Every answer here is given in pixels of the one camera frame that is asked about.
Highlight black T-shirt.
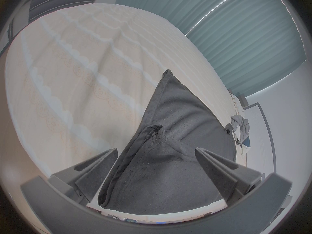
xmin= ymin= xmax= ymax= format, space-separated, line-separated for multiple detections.
xmin=98 ymin=69 xmax=237 ymax=209

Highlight pile of clothes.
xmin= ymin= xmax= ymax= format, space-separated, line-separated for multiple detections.
xmin=230 ymin=115 xmax=251 ymax=154

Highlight bed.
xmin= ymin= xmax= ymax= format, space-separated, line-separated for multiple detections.
xmin=5 ymin=3 xmax=277 ymax=225

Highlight white printed pillow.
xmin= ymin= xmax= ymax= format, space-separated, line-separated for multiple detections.
xmin=229 ymin=93 xmax=245 ymax=117

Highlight blue-green curtain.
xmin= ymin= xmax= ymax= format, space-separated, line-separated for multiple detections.
xmin=186 ymin=0 xmax=307 ymax=98
xmin=115 ymin=0 xmax=254 ymax=35

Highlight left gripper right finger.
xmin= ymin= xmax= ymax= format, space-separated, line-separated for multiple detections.
xmin=195 ymin=148 xmax=262 ymax=202

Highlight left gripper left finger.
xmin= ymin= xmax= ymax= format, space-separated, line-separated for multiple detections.
xmin=49 ymin=148 xmax=119 ymax=203

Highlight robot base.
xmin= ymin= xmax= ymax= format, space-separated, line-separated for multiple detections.
xmin=96 ymin=207 xmax=215 ymax=226

